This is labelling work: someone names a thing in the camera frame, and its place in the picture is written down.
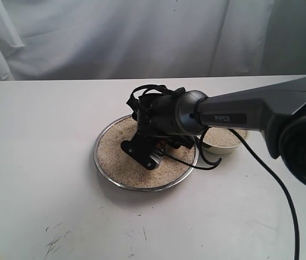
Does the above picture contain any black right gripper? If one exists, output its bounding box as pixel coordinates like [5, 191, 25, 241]
[126, 89, 194, 149]

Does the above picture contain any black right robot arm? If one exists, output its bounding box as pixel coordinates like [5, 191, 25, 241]
[121, 77, 306, 185]

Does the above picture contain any round steel rice plate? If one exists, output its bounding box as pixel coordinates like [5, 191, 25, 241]
[93, 115, 199, 192]

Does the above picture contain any small white rice bowl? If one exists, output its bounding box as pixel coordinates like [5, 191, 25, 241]
[202, 127, 242, 155]

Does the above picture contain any white backdrop curtain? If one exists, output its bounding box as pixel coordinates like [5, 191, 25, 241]
[0, 1, 306, 81]

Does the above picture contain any black camera cable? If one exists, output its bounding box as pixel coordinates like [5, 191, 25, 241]
[130, 84, 301, 260]

